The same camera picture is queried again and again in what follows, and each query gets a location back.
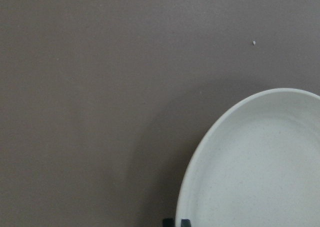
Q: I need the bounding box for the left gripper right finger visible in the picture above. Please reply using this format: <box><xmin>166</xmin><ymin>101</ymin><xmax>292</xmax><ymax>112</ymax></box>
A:
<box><xmin>180</xmin><ymin>214</ymin><xmax>192</xmax><ymax>227</ymax></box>

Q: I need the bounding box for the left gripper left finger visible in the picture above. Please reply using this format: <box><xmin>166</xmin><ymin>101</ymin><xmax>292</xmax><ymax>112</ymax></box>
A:
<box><xmin>162</xmin><ymin>215</ymin><xmax>175</xmax><ymax>227</ymax></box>

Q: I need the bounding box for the beige round plate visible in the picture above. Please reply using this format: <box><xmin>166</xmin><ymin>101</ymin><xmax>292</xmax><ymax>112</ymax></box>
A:
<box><xmin>174</xmin><ymin>88</ymin><xmax>320</xmax><ymax>227</ymax></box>

